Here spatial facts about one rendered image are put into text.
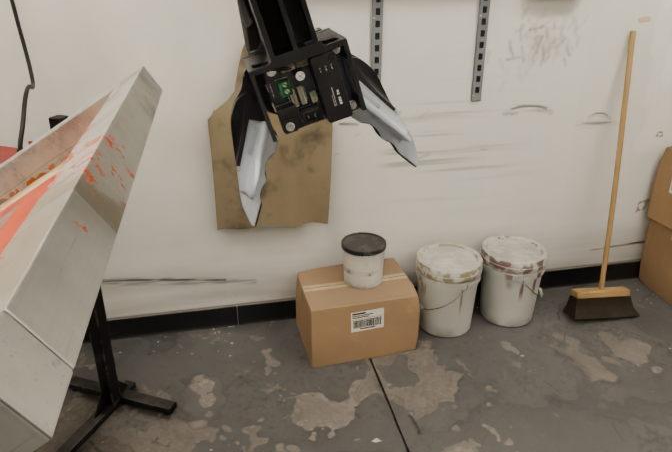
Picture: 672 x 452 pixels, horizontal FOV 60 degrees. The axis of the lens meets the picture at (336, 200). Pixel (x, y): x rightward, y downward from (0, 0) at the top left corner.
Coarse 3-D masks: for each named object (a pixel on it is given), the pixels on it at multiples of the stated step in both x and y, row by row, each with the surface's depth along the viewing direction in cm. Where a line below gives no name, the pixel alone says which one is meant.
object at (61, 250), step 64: (64, 128) 69; (128, 128) 50; (0, 192) 70; (64, 192) 34; (128, 192) 41; (0, 256) 30; (64, 256) 28; (0, 320) 21; (64, 320) 25; (0, 384) 20; (64, 384) 22; (0, 448) 20
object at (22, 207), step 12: (48, 180) 65; (36, 192) 63; (12, 204) 65; (24, 204) 61; (0, 216) 63; (12, 216) 59; (24, 216) 55; (0, 228) 57; (12, 228) 54; (0, 240) 53; (0, 252) 48
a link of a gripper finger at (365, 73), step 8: (352, 56) 46; (360, 64) 46; (360, 72) 46; (368, 72) 47; (360, 80) 46; (368, 80) 47; (376, 80) 47; (368, 88) 47; (376, 88) 47; (384, 96) 48
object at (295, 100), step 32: (256, 0) 39; (288, 0) 39; (288, 32) 38; (320, 32) 44; (256, 64) 40; (288, 64) 39; (320, 64) 39; (352, 64) 40; (256, 96) 45; (288, 96) 41; (320, 96) 41; (352, 96) 42; (288, 128) 42
